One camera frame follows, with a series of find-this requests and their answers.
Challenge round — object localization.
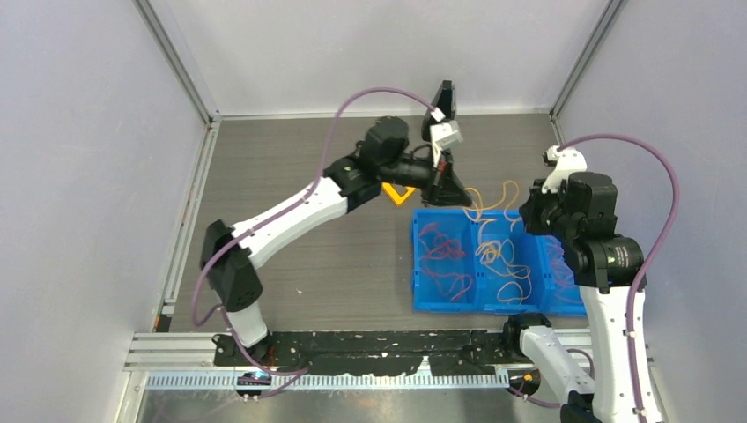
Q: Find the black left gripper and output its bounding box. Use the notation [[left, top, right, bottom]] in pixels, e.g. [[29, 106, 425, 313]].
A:
[[381, 145, 473, 209]]

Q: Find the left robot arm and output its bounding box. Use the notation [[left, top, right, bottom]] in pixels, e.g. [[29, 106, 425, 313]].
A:
[[199, 116, 472, 365]]

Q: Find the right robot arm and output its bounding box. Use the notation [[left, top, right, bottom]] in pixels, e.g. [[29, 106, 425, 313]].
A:
[[502, 171, 666, 422]]

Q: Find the blue three-compartment bin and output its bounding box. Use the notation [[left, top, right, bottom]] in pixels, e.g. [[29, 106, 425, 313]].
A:
[[411, 209, 586, 317]]

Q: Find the black wedge stand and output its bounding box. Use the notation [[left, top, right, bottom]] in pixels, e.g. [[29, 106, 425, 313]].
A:
[[421, 79, 456, 143]]

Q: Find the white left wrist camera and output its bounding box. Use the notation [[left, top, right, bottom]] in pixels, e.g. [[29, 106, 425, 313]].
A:
[[429, 108, 463, 168]]

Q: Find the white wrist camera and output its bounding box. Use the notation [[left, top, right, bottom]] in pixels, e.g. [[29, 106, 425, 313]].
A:
[[541, 145, 588, 194], [429, 108, 463, 168]]

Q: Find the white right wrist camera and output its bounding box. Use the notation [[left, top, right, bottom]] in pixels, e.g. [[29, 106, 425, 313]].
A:
[[541, 145, 588, 194]]

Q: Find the yellow triangular plastic frame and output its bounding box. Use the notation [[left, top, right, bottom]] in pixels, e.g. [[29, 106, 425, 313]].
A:
[[381, 182, 416, 207]]

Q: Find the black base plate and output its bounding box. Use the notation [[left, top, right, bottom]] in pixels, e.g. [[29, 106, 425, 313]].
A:
[[248, 330, 529, 376]]

